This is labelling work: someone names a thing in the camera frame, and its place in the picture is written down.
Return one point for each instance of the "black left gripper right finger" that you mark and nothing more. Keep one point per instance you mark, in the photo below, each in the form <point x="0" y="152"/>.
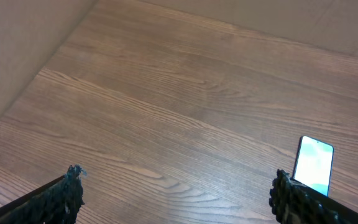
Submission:
<point x="295" y="203"/>

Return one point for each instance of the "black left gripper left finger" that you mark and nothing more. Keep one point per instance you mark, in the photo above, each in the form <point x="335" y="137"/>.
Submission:
<point x="58" y="201"/>

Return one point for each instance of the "blue smartphone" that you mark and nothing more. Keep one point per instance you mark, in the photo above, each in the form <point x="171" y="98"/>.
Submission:
<point x="313" y="166"/>

